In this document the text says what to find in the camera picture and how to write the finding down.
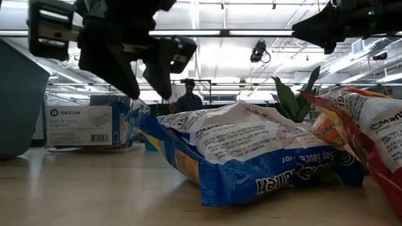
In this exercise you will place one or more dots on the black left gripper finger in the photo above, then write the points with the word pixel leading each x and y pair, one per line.
pixel 161 69
pixel 106 56

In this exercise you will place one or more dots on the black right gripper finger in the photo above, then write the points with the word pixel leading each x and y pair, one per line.
pixel 320 26

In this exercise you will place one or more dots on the orange Maruchan ramen pack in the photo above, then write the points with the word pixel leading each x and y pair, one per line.
pixel 326 132

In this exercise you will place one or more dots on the red Maruchan ramen pack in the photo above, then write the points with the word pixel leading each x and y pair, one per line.
pixel 377 135

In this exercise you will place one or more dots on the blue Maruchan ramen pack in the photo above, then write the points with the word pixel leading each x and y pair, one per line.
pixel 251 175

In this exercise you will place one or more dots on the white ceiling air vent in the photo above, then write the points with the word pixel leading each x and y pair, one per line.
pixel 358 46

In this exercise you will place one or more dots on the person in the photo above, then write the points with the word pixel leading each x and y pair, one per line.
pixel 188 100

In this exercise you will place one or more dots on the black ceiling spotlight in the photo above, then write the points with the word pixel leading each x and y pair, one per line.
pixel 258 52
pixel 380 56

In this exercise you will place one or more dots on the black overhead light bar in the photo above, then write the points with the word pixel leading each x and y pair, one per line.
pixel 224 33

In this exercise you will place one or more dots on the clear plastic organizer bin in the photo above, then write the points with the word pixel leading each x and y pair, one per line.
pixel 78 125

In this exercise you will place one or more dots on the small teal plastic bin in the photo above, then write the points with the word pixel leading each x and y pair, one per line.
pixel 150 146

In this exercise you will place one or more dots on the green artificial succulent plant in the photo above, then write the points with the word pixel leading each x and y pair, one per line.
pixel 292 103

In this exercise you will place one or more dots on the large teal plastic bin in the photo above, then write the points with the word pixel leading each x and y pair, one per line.
pixel 19 110

